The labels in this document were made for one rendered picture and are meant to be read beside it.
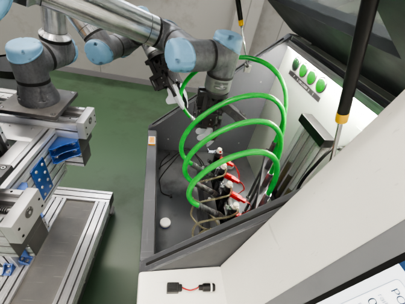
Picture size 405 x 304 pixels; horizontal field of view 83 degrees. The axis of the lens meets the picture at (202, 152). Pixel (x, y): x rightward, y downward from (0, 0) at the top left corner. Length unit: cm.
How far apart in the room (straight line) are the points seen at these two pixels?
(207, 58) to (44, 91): 75
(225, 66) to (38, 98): 78
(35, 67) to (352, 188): 106
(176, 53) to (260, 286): 53
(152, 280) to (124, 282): 105
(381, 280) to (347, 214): 9
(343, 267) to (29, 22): 402
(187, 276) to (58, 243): 111
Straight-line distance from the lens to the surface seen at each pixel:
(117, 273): 175
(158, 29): 65
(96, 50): 83
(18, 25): 415
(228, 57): 62
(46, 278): 159
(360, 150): 43
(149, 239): 75
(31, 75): 111
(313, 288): 46
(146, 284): 67
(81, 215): 174
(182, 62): 56
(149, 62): 89
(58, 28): 115
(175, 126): 112
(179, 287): 66
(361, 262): 41
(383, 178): 40
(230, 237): 58
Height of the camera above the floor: 162
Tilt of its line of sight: 40 degrees down
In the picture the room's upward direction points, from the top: 13 degrees clockwise
